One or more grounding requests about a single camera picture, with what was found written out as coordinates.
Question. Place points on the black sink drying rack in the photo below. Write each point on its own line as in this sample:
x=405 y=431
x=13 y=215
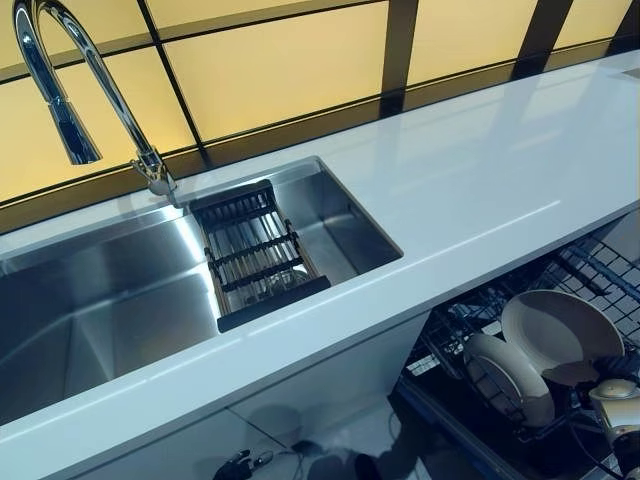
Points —
x=270 y=312

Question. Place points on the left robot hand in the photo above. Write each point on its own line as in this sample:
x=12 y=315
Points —
x=232 y=467

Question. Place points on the cream round plate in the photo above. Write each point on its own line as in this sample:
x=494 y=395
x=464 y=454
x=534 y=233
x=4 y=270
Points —
x=550 y=325
x=530 y=400

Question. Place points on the glossy grey cabinet front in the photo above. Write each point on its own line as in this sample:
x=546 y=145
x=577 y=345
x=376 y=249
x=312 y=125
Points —
x=325 y=380

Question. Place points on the chrome gooseneck faucet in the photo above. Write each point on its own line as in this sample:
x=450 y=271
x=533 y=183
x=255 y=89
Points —
x=155 y=170

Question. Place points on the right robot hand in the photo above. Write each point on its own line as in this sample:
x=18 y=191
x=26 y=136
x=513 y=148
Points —
x=575 y=374

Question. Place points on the stainless steel sink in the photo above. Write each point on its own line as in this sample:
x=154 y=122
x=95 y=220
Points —
x=125 y=310

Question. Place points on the open dishwasher door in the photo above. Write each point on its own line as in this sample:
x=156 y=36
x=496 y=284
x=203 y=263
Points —
x=450 y=425

